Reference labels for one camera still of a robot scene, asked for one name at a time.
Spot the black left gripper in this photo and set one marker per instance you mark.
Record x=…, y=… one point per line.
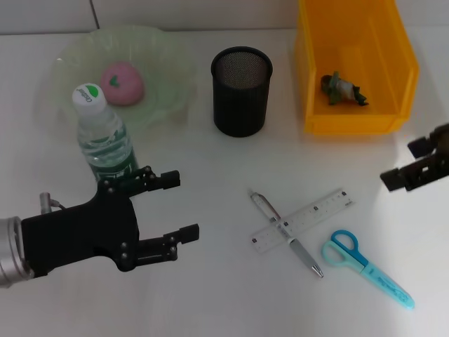
x=80, y=235

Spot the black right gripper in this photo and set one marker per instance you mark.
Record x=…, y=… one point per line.
x=442, y=138

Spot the small green toy figure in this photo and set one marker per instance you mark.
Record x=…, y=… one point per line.
x=342, y=89

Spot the green label water bottle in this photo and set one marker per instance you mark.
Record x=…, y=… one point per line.
x=105, y=140

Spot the blue cyan scissors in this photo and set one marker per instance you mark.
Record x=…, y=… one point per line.
x=382, y=279

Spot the pink toy peach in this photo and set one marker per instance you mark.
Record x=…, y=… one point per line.
x=128, y=86

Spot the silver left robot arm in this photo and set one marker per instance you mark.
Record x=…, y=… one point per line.
x=10, y=252

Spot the clear plastic ruler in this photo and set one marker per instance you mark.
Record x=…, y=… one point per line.
x=315, y=212

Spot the black mesh pen holder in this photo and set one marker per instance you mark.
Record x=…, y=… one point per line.
x=240, y=102

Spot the silver ballpoint pen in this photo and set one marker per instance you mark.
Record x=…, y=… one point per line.
x=301, y=252

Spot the translucent green fruit plate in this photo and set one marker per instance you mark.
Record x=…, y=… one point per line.
x=161, y=70

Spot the yellow plastic bin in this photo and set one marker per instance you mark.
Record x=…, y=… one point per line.
x=354, y=42

